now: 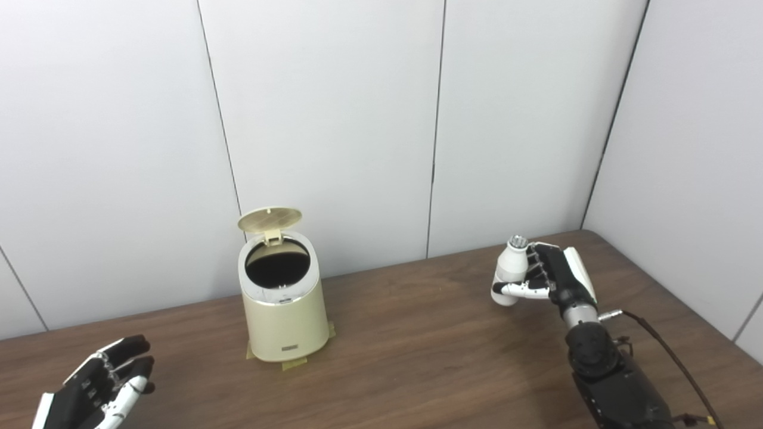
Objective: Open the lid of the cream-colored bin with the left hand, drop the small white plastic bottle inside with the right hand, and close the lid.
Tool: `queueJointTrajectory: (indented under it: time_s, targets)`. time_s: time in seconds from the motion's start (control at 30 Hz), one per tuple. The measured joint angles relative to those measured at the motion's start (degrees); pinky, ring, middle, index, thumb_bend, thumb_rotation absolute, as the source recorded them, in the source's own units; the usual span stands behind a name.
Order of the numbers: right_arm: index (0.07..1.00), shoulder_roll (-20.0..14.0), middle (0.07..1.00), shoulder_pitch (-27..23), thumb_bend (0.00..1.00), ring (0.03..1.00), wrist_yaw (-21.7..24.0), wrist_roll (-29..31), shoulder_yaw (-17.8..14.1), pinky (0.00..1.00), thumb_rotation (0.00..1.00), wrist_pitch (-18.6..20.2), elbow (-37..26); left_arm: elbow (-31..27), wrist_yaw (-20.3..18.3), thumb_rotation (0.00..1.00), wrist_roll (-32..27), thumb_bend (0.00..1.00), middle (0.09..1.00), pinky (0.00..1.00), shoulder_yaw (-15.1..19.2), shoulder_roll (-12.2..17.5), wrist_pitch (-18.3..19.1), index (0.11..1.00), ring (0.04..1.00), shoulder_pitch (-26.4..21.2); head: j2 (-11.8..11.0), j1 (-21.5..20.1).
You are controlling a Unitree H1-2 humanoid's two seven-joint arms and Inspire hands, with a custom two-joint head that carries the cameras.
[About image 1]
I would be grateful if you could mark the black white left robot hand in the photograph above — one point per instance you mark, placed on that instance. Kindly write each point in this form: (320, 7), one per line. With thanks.
(71, 402)

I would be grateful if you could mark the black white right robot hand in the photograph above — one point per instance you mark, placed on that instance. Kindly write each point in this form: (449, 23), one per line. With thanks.
(566, 280)

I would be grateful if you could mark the small white plastic bottle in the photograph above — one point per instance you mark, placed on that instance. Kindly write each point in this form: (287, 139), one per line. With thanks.
(511, 268)

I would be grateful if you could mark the cream-colored round bin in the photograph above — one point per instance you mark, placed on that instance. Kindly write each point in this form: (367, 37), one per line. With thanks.
(285, 325)

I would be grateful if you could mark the cream-colored bin lid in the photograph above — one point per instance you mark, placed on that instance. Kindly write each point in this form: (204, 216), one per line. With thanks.
(268, 218)

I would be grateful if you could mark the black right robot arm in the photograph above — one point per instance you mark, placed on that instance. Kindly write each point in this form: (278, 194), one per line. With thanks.
(614, 381)

